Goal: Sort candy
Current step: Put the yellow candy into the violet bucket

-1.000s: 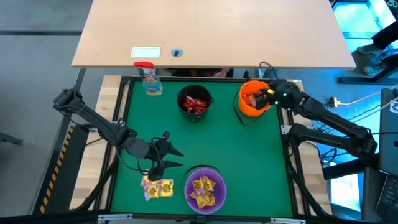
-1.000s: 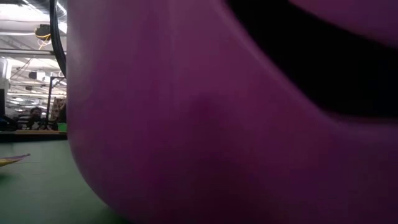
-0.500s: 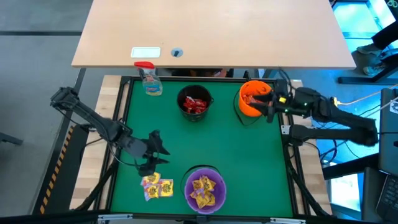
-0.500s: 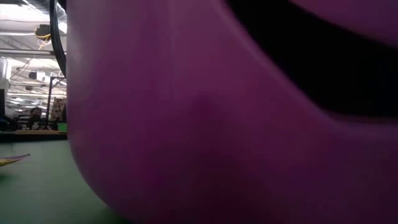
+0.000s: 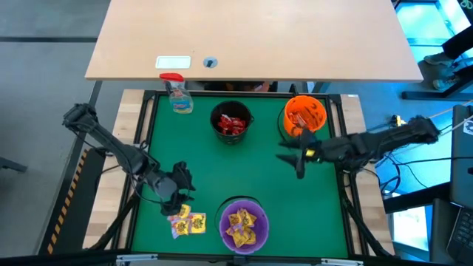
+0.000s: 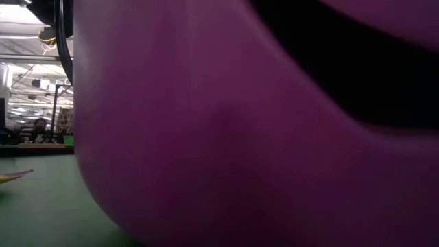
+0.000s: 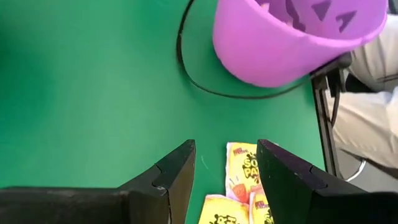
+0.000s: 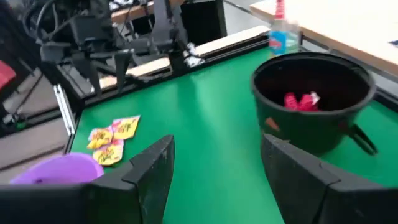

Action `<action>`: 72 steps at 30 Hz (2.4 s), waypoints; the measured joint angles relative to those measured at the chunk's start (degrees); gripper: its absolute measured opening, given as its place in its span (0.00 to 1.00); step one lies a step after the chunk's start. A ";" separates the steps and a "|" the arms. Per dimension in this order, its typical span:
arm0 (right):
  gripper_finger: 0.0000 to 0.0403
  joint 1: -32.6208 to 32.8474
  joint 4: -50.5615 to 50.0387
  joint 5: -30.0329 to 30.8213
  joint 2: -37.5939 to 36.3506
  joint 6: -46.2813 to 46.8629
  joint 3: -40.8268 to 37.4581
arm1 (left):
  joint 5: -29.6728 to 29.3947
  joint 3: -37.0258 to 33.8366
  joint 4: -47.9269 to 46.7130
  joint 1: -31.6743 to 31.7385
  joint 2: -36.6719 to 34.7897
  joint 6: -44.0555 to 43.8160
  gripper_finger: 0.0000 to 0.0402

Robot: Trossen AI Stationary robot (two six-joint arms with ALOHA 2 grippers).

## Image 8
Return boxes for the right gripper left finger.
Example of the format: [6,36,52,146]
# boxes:
[88,134,176,224]

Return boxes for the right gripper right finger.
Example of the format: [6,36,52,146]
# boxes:
[262,133,386,224]

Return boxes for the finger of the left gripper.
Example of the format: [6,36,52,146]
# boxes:
[74,58,103,97]
[114,50,133,91]

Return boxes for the red candy wrapper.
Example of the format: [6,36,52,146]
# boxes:
[283,92,301,110]
[297,91,322,112]

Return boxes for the black pumpkin bucket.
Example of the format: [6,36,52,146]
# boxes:
[250,52,379,156]

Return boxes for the red object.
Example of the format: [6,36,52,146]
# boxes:
[0,60,17,91]

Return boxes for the black computer case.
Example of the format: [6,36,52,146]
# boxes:
[180,0,228,47]

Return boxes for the purple pumpkin bucket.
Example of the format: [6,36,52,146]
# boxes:
[9,152,105,185]

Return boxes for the spray bottle with red trigger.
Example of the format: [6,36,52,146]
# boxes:
[267,0,301,59]

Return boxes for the light wooden desk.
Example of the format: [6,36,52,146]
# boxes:
[248,0,398,78]

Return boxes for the silver corner bracket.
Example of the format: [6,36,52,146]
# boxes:
[53,83,78,137]

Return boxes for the silver arm base bracket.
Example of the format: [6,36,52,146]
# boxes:
[182,42,206,68]

